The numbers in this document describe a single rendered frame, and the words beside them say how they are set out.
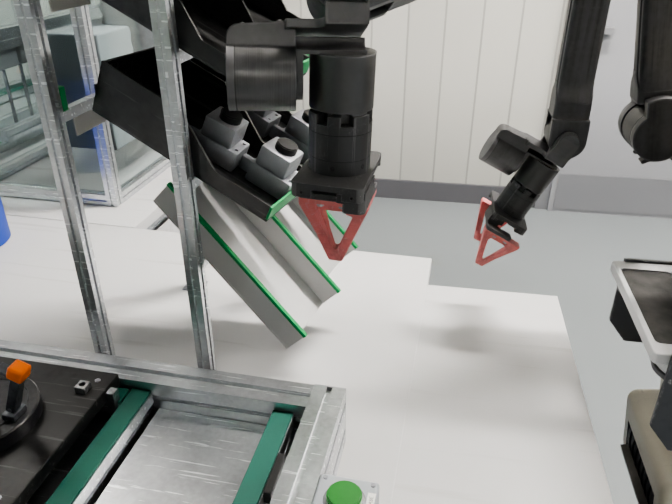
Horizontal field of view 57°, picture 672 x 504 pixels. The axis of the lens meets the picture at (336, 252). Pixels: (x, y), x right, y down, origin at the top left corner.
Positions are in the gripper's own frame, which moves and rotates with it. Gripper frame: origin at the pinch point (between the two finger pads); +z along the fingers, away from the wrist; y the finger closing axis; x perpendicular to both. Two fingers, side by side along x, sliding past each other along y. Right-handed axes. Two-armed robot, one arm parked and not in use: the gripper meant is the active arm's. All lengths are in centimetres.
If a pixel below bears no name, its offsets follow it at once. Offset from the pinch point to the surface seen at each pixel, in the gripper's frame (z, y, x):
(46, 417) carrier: 27.7, 3.4, -36.2
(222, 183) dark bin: 1.0, -15.7, -18.4
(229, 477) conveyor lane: 32.3, 2.9, -11.9
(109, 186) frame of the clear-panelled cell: 34, -80, -78
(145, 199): 40, -86, -71
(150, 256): 39, -57, -55
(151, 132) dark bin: -4.2, -17.3, -28.5
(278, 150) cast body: -2.4, -20.6, -12.5
